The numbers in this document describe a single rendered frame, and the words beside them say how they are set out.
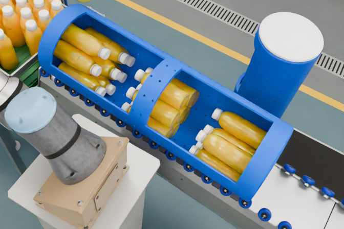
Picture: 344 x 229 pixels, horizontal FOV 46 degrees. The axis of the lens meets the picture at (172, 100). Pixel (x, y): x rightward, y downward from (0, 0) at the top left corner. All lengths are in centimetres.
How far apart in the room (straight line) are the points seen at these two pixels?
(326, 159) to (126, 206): 166
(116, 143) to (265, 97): 101
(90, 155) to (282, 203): 75
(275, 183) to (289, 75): 50
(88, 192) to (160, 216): 140
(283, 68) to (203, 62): 127
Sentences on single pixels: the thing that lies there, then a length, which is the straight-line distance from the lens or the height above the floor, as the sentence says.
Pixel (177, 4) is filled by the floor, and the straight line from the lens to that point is 329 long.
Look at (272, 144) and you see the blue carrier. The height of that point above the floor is 123.
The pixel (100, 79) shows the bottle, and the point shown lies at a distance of 152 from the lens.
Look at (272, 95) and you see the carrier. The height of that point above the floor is 78.
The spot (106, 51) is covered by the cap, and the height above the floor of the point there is 117.
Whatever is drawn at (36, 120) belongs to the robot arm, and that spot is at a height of 144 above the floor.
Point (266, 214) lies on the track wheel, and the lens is 142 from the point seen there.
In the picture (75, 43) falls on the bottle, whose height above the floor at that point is 115.
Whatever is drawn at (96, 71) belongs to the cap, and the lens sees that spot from 143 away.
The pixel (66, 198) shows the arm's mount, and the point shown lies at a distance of 104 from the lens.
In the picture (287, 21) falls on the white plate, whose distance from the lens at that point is 184.
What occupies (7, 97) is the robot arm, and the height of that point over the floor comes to 139.
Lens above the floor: 226
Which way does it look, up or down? 57 degrees down
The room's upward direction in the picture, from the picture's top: 10 degrees clockwise
